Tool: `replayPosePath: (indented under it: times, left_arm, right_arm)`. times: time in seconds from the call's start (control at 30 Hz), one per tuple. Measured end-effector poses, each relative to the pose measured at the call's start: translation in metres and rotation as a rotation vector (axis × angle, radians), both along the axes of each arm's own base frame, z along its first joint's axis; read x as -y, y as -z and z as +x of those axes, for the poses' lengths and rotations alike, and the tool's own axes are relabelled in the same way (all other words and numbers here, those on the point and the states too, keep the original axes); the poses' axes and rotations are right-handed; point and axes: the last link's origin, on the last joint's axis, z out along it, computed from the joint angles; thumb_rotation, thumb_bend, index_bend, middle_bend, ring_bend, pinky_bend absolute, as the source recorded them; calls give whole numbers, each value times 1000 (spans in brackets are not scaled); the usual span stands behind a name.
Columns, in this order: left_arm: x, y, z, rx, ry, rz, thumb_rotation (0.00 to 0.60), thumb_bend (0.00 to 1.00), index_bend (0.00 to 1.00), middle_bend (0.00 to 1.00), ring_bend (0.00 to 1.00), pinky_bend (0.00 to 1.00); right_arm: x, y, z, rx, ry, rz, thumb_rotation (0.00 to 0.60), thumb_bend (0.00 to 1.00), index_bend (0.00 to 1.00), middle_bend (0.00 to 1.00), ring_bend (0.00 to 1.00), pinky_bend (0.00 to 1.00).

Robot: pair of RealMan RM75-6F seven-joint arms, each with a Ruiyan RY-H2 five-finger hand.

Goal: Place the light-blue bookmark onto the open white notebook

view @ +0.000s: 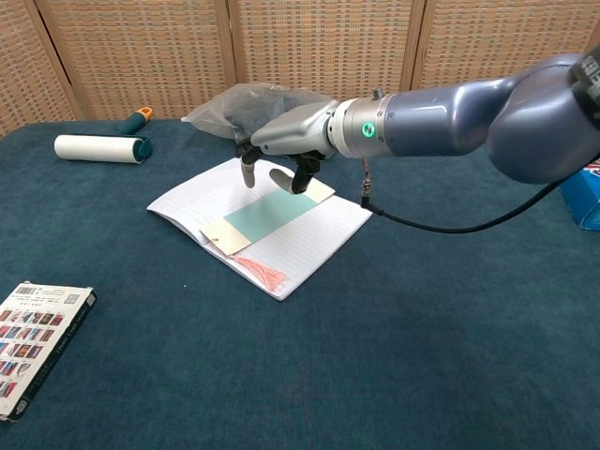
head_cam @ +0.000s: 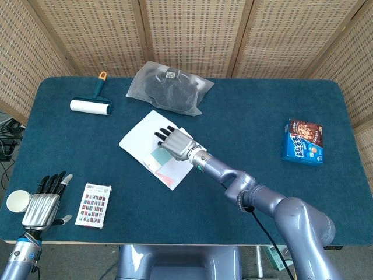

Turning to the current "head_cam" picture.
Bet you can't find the black floor cable bundle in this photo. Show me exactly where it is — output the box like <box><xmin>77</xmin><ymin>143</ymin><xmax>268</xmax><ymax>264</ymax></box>
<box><xmin>0</xmin><ymin>116</ymin><xmax>26</xmax><ymax>190</ymax></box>

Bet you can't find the green white small box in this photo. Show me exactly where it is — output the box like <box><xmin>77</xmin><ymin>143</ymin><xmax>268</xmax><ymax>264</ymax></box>
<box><xmin>266</xmin><ymin>245</ymin><xmax>294</xmax><ymax>271</ymax></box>

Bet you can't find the white paper cup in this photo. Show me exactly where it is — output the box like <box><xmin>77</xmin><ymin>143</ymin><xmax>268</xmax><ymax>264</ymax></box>
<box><xmin>6</xmin><ymin>190</ymin><xmax>31</xmax><ymax>213</ymax></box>

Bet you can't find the white table leg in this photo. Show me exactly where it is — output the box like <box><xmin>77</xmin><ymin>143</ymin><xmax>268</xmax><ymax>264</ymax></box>
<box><xmin>255</xmin><ymin>245</ymin><xmax>263</xmax><ymax>278</ymax></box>

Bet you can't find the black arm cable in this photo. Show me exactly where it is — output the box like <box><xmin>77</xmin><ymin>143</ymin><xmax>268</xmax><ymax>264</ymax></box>
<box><xmin>221</xmin><ymin>182</ymin><xmax>295</xmax><ymax>280</ymax></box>

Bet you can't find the teal cream bookmark pink tassel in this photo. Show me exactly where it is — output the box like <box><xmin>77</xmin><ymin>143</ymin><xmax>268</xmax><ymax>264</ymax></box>
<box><xmin>143</xmin><ymin>147</ymin><xmax>176</xmax><ymax>186</ymax></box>

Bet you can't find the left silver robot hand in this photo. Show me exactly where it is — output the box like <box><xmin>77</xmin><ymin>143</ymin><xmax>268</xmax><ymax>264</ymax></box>
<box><xmin>22</xmin><ymin>171</ymin><xmax>73</xmax><ymax>233</ymax></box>

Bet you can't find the blue cookie box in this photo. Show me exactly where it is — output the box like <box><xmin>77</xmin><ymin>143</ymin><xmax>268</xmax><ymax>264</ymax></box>
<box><xmin>281</xmin><ymin>118</ymin><xmax>325</xmax><ymax>166</ymax></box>

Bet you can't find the woven wooden folding screen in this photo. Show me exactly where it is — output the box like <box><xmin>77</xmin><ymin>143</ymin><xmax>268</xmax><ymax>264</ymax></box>
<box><xmin>0</xmin><ymin>0</ymin><xmax>373</xmax><ymax>205</ymax></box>

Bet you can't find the white teal lint roller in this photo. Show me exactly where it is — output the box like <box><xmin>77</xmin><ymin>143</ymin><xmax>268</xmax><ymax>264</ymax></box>
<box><xmin>69</xmin><ymin>71</ymin><xmax>112</xmax><ymax>117</ymax></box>

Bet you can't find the clear bag with dark contents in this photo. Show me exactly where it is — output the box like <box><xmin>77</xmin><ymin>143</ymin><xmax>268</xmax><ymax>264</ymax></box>
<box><xmin>125</xmin><ymin>61</ymin><xmax>216</xmax><ymax>117</ymax></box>

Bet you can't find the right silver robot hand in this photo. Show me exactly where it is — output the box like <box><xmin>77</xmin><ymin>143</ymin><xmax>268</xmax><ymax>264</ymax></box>
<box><xmin>153</xmin><ymin>125</ymin><xmax>197</xmax><ymax>162</ymax></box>

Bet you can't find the grey-blue robot torso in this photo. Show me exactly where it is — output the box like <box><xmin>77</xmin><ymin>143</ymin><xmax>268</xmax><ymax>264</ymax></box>
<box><xmin>116</xmin><ymin>244</ymin><xmax>242</xmax><ymax>280</ymax></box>

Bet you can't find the open lined notebook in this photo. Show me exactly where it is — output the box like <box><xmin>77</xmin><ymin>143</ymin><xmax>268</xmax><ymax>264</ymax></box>
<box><xmin>118</xmin><ymin>110</ymin><xmax>202</xmax><ymax>191</ymax></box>

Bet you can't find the teal table mat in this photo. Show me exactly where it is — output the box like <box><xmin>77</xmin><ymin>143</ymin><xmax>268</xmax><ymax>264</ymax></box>
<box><xmin>0</xmin><ymin>76</ymin><xmax>362</xmax><ymax>245</ymax></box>

